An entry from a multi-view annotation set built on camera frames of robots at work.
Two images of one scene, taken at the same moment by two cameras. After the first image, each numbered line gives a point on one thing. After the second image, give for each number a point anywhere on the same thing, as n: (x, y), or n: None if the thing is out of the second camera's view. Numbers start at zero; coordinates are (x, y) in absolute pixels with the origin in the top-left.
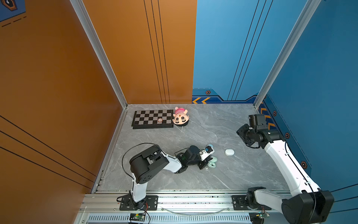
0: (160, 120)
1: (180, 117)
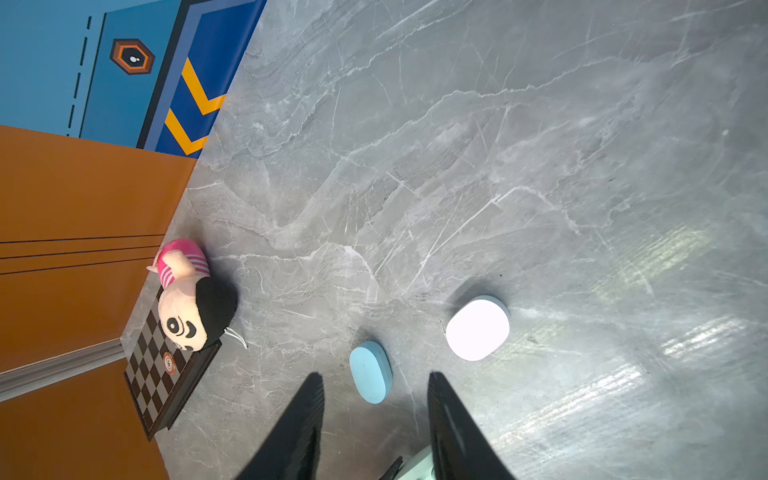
0: (169, 363)
1: (193, 311)
